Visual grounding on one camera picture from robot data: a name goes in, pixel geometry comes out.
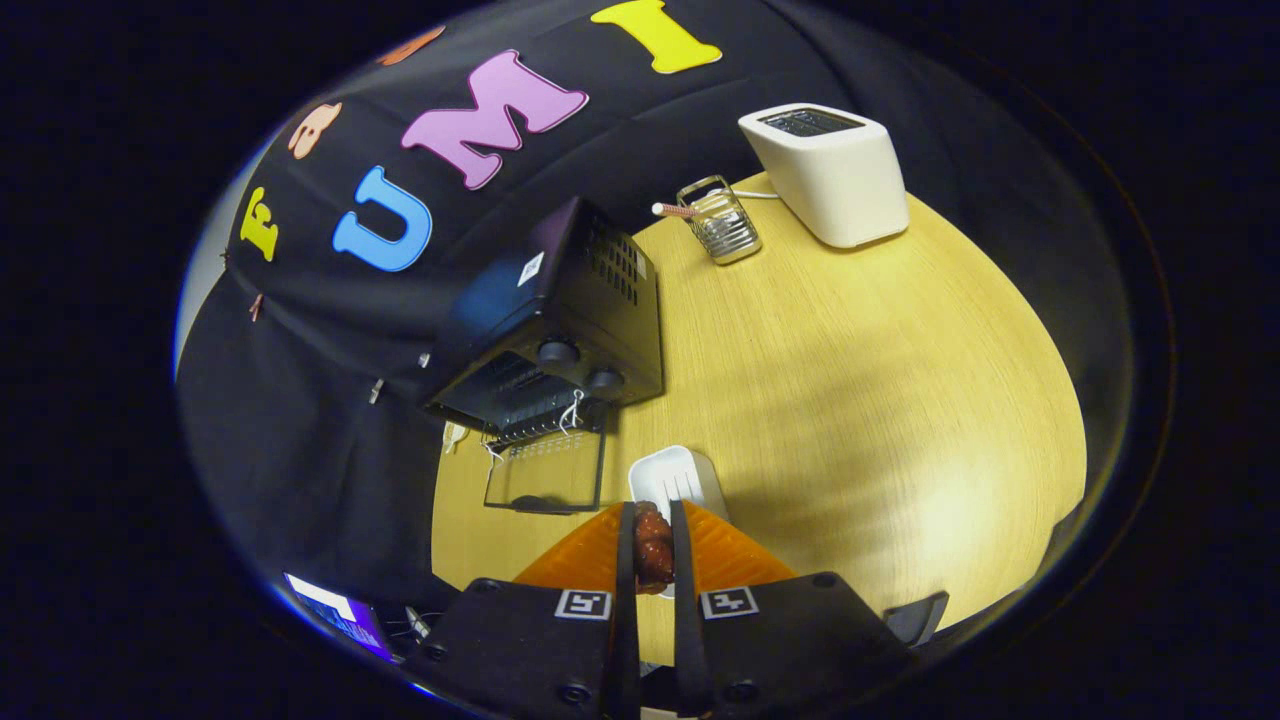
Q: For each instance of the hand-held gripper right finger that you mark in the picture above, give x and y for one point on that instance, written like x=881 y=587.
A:
x=685 y=620

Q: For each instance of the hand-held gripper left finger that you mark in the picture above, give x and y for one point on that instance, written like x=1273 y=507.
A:
x=627 y=620

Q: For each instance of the red meat slice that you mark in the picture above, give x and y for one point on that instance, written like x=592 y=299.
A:
x=653 y=550

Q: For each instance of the black toaster oven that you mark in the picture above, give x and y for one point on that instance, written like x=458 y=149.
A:
x=620 y=320

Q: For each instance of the white toaster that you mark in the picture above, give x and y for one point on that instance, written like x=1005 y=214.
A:
x=840 y=180

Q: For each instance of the white ridged tray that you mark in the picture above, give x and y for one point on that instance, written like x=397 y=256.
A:
x=670 y=470

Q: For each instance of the dark angular object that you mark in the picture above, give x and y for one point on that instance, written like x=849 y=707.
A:
x=915 y=620

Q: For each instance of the white divided seasoning dish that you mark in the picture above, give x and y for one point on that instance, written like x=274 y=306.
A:
x=455 y=438

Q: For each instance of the laptop with lit screen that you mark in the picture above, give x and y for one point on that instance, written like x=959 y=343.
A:
x=340 y=615

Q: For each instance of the pink striped straw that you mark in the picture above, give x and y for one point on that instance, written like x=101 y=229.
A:
x=675 y=211

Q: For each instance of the pink clip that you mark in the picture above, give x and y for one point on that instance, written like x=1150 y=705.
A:
x=256 y=307

